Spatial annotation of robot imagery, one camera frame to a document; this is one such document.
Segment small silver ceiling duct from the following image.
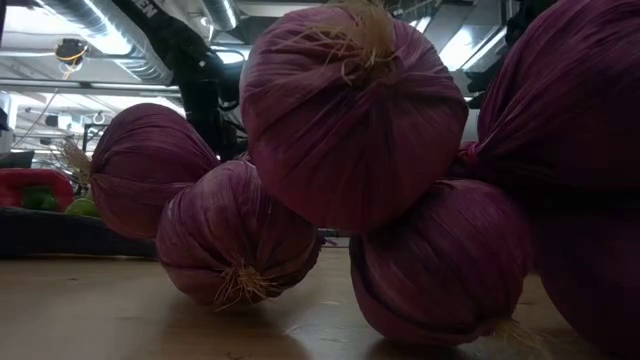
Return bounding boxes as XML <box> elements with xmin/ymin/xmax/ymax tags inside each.
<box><xmin>201</xmin><ymin>0</ymin><xmax>240</xmax><ymax>32</ymax></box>

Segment large ribbed ceiling duct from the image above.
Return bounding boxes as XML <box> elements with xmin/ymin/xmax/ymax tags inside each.
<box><xmin>39</xmin><ymin>0</ymin><xmax>176</xmax><ymax>87</ymax></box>

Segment long ceiling light strip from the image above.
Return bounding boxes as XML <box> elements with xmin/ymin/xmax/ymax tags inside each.
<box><xmin>0</xmin><ymin>78</ymin><xmax>182</xmax><ymax>97</ymax></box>

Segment braided red onion string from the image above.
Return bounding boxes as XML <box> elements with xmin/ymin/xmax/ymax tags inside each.
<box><xmin>59</xmin><ymin>0</ymin><xmax>640</xmax><ymax>360</ymax></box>

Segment green cucumber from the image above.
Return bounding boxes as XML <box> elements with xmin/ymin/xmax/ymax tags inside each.
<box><xmin>63</xmin><ymin>192</ymin><xmax>101</xmax><ymax>219</ymax></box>

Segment dark computer monitor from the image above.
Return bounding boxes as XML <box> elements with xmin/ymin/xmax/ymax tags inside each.
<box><xmin>0</xmin><ymin>149</ymin><xmax>35</xmax><ymax>170</ymax></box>

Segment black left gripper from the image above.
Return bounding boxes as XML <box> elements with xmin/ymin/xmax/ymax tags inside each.
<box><xmin>192</xmin><ymin>102</ymin><xmax>249</xmax><ymax>162</ymax></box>

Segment round dark ceiling fixture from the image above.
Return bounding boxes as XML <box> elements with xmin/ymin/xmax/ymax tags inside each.
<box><xmin>53</xmin><ymin>37</ymin><xmax>90</xmax><ymax>67</ymax></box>

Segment red bell pepper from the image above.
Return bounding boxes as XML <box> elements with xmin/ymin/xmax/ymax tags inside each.
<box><xmin>0</xmin><ymin>167</ymin><xmax>75</xmax><ymax>212</ymax></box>

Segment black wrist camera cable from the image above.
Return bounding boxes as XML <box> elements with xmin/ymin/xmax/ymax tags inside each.
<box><xmin>212</xmin><ymin>46</ymin><xmax>247</xmax><ymax>112</ymax></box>

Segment black metal frame stand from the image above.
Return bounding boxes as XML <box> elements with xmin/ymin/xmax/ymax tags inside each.
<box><xmin>82</xmin><ymin>123</ymin><xmax>109</xmax><ymax>154</ymax></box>

